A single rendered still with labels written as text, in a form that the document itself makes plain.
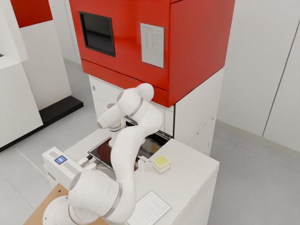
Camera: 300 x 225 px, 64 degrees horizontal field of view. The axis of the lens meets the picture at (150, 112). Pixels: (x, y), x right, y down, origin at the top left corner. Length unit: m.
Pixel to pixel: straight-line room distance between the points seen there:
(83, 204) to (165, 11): 0.89
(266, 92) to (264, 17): 0.77
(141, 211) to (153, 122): 0.47
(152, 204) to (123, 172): 0.42
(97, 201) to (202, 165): 0.79
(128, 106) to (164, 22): 0.47
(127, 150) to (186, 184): 0.55
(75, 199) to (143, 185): 0.59
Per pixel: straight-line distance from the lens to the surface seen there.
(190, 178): 1.39
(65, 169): 1.52
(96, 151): 1.66
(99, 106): 2.06
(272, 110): 2.95
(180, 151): 1.52
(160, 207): 1.27
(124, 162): 0.89
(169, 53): 1.27
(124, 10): 1.40
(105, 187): 0.82
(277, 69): 2.75
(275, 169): 2.97
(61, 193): 1.22
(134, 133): 0.93
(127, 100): 0.98
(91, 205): 0.83
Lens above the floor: 2.03
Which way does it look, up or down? 35 degrees down
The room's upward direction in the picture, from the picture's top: 2 degrees counter-clockwise
